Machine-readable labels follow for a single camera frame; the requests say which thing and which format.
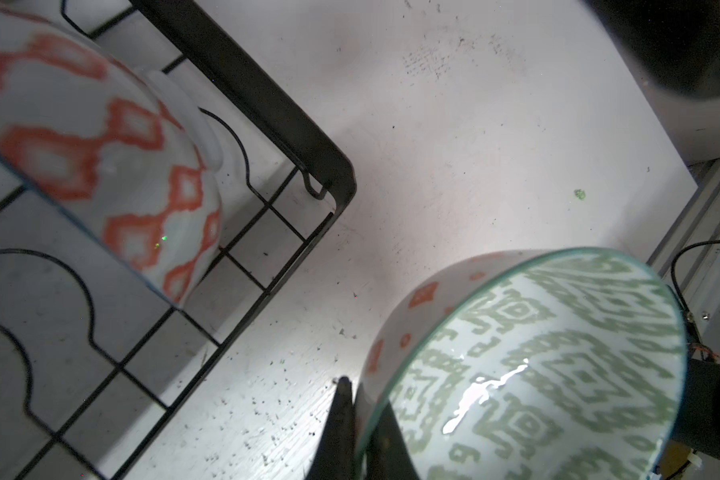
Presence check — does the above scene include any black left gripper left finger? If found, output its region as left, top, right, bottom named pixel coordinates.
left=305, top=376, right=355, bottom=480

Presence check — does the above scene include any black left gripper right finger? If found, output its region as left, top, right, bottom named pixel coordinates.
left=365, top=404, right=420, bottom=480

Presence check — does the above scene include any green patterned white bowl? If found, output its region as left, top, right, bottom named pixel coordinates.
left=354, top=247, right=687, bottom=479

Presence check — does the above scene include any blue geometric patterned bowl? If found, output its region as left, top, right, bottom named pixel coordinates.
left=0, top=3, right=223, bottom=307

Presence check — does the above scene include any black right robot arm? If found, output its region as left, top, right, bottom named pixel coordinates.
left=585, top=0, right=720, bottom=99

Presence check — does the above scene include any black wire dish rack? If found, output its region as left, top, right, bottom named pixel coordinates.
left=0, top=1, right=356, bottom=479

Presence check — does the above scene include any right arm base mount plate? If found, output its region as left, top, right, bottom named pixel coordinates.
left=670, top=359, right=720, bottom=460

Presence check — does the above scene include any aluminium front rail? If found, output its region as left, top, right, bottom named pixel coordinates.
left=649, top=158, right=720, bottom=363

